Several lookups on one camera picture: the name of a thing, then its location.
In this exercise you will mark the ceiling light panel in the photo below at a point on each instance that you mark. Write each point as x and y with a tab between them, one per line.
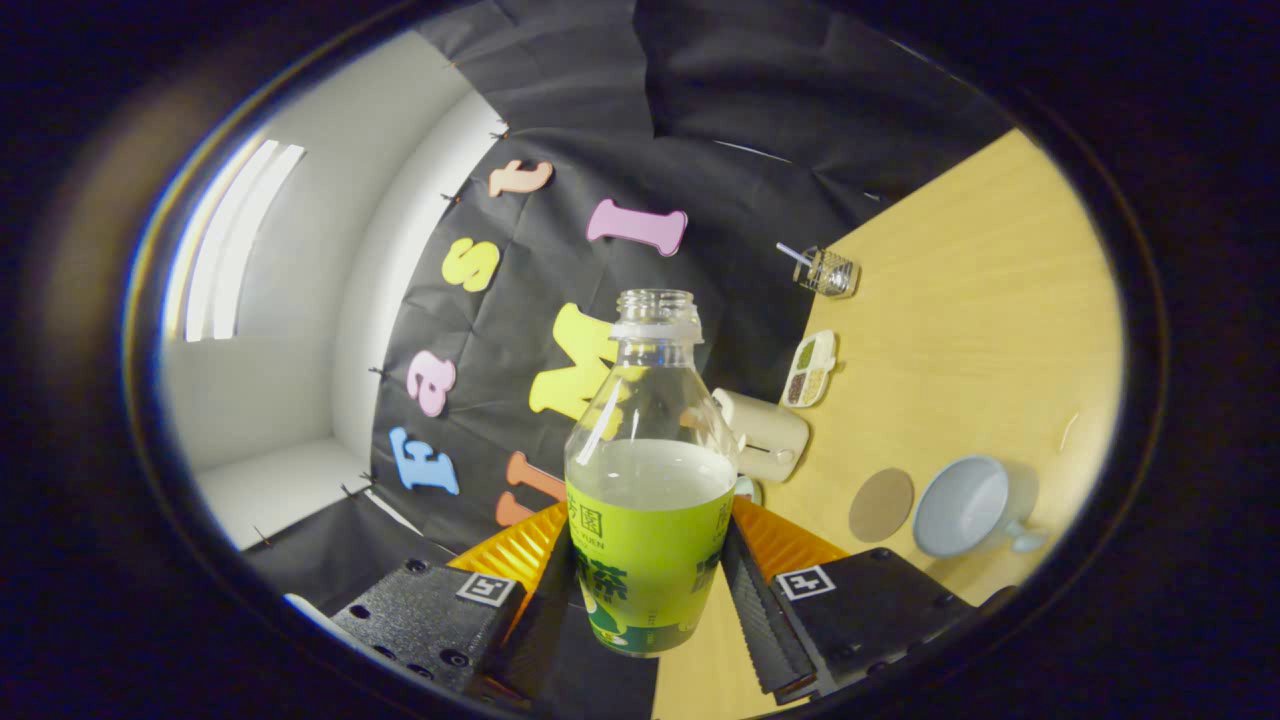
240	240

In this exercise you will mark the white straw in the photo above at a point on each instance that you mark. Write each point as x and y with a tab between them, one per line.
792	252

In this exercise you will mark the black backdrop cloth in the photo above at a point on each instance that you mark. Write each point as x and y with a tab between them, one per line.
720	100

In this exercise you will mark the white toaster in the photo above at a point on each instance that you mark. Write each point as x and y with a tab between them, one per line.
775	440

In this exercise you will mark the wooden table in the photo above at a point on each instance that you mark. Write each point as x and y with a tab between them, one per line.
980	300

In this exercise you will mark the pale green plate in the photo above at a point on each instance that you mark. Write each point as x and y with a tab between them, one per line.
748	490

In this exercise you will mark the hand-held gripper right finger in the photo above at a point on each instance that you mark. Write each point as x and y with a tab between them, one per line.
770	630

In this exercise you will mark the round brown coaster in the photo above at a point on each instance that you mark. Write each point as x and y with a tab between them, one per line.
880	505

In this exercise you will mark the pale blue cup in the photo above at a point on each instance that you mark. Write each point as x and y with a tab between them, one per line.
960	505

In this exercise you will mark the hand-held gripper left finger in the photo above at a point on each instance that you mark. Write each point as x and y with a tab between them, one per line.
530	640

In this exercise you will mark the clear juice bottle green label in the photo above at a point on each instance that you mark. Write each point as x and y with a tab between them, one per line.
650	560

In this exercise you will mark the white divided snack tray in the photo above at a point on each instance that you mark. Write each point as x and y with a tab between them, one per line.
810	370

